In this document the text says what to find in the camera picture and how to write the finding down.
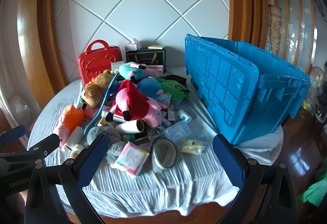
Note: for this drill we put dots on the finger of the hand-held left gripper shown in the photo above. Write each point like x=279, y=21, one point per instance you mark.
x=15, y=133
x=47, y=144

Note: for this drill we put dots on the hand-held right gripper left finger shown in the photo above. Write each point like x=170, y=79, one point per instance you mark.
x=93, y=160

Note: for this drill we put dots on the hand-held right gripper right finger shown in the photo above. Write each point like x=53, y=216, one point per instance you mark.
x=228, y=160

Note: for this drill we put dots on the grey furry plush toy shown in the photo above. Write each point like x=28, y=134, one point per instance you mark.
x=116, y=148

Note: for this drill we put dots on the pink tissue packet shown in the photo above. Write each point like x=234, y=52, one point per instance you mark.
x=130, y=159

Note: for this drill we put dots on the small green black item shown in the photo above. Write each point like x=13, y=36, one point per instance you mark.
x=127, y=137

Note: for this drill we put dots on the clear plastic box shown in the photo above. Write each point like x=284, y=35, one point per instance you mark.
x=177, y=132

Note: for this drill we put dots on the white plastic bottle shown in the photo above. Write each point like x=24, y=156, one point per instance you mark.
x=184, y=115

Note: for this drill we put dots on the grey tape roll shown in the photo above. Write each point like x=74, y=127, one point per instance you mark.
x=163, y=155

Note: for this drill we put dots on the blue plastic storage container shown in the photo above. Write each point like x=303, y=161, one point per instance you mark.
x=230, y=81

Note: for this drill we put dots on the white bottle orange label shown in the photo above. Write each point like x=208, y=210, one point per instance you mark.
x=76, y=152

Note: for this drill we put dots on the white paper roll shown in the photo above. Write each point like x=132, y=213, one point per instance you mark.
x=74, y=137

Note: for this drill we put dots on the pink pig plush orange dress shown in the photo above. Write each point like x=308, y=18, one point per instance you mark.
x=71, y=116

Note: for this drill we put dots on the yellow tissue packet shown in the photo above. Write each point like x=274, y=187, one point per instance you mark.
x=191, y=147

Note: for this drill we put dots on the red white medicine box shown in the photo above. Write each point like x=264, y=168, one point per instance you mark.
x=112, y=116

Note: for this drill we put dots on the white lint roller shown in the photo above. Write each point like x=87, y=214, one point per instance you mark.
x=130, y=127

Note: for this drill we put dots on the brown bear plush toy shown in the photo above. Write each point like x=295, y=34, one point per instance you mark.
x=103, y=78
x=90, y=95

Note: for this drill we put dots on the pink pig plush red dress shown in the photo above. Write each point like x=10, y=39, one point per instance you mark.
x=132, y=101

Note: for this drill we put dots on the green cloth bag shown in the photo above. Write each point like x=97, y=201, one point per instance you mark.
x=173, y=88

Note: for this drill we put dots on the blue plush toy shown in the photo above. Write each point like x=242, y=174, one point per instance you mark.
x=148, y=86

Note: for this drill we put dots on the green cloth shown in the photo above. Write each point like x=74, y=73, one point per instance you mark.
x=315, y=192

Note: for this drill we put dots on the red toy suitcase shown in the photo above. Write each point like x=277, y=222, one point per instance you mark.
x=97, y=65

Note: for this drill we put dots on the teal plush toy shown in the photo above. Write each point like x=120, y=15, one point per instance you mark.
x=127, y=69

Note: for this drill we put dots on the pink white carton box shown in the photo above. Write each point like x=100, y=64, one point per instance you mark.
x=154, y=68

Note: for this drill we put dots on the assorted clutter pile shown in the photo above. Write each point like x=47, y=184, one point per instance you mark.
x=316, y=86

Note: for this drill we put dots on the black rectangular box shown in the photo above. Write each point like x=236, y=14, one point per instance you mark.
x=145, y=55

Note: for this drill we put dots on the white tissue box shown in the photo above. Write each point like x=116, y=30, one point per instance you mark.
x=131, y=46

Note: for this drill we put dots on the yellow sticky note pad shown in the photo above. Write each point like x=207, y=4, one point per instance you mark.
x=156, y=47

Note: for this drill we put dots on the wooden glass partition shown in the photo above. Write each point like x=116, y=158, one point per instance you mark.
x=293, y=9

